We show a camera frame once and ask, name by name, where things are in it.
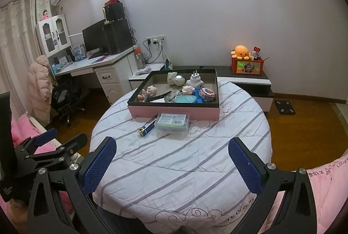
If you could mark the clear plastic box green label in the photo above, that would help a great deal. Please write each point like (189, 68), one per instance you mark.
(172, 122)

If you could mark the white desk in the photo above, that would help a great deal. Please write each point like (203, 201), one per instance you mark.
(114, 79)

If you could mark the orange octopus plush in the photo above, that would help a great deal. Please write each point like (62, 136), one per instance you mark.
(241, 52)

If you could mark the white side table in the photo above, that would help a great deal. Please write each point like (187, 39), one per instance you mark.
(136, 82)

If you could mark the red picture toy box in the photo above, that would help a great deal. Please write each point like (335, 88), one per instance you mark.
(247, 67)

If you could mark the gold blue tube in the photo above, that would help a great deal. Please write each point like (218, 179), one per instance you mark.
(146, 126)

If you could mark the small pigtail doll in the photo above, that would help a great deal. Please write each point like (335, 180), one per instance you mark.
(148, 92)

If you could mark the white wall socket strip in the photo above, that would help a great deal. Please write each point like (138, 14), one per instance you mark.
(156, 39)

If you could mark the pink shallow box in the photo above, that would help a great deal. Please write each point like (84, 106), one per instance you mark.
(174, 113)

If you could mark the white desk lamp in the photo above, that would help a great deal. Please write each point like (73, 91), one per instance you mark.
(75, 34)

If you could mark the blue white box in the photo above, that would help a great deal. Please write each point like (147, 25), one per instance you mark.
(78, 52)

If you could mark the blue snack bag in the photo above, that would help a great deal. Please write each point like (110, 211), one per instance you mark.
(168, 63)

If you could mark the orange cap bottle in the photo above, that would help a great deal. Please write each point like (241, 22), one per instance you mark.
(140, 58)

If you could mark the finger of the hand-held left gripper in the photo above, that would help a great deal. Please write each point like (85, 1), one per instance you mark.
(43, 137)
(72, 145)

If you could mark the black office chair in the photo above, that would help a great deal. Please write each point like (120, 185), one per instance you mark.
(66, 98)

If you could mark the pink printed quilt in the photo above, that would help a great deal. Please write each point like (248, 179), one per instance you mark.
(329, 187)

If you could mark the white glass door cabinet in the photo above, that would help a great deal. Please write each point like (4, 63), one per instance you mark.
(53, 35)

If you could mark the clear perfume bottle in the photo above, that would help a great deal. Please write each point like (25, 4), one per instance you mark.
(174, 94)

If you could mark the pink doll figure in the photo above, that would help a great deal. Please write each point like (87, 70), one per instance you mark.
(46, 14)

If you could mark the pink puffer jacket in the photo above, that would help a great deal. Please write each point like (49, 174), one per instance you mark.
(39, 87)

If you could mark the white charger plug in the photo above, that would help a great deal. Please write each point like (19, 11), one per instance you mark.
(196, 80)

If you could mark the teal round case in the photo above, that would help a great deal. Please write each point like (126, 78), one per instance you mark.
(183, 99)

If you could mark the black computer monitor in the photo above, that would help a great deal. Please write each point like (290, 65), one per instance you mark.
(93, 37)

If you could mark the black keyboard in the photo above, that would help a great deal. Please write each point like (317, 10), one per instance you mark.
(98, 55)

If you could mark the striped white quilt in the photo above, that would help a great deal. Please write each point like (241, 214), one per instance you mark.
(176, 163)

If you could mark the pink booklet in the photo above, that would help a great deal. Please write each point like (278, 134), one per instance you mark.
(99, 60)

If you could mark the black floor scale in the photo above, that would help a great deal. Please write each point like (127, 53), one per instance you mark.
(284, 107)

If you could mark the black speaker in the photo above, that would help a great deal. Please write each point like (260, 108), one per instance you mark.
(117, 11)

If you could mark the cream curtain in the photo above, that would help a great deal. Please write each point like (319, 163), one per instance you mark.
(16, 46)

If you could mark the cream stand ornament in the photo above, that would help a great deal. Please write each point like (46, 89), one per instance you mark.
(105, 14)

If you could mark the white rabbit silver ball toy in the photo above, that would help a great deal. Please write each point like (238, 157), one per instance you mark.
(178, 80)

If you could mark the small toy figures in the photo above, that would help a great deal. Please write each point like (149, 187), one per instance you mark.
(256, 53)

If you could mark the black computer tower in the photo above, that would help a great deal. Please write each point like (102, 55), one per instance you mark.
(118, 37)

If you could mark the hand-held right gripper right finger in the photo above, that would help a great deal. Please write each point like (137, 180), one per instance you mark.
(246, 166)

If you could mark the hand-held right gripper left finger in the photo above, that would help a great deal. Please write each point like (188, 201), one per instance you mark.
(98, 166)

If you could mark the pink packet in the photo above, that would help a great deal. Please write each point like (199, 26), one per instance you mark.
(144, 70)

